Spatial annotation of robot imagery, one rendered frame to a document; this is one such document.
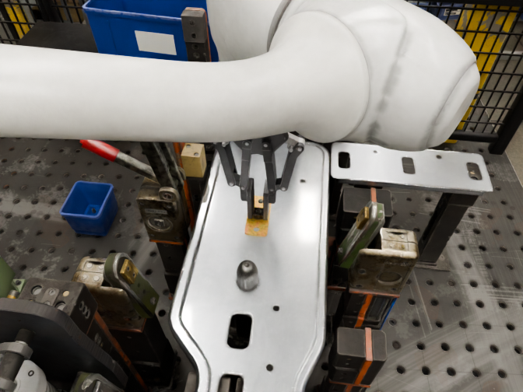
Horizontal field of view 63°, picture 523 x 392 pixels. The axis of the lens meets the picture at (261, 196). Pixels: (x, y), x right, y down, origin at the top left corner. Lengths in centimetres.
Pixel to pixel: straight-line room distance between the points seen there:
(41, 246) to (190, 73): 94
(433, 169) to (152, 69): 65
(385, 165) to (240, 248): 33
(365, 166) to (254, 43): 46
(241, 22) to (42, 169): 102
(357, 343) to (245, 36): 43
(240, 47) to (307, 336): 39
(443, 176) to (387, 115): 52
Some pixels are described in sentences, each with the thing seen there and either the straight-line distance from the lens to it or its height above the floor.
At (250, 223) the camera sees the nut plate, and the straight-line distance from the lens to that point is 71.
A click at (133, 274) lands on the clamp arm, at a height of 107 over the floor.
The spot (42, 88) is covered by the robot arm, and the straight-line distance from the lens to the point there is 29.
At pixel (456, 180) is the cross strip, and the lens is 85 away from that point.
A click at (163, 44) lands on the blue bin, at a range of 97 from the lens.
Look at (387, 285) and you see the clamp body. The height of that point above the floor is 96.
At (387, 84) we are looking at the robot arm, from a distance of 33.
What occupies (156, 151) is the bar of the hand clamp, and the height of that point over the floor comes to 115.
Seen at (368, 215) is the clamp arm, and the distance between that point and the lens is 61.
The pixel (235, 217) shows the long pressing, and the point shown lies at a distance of 72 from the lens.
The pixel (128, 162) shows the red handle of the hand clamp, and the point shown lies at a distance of 68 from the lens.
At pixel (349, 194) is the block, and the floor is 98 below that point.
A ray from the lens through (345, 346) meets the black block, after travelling 63.
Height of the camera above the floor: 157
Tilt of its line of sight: 49 degrees down
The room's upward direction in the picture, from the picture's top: straight up
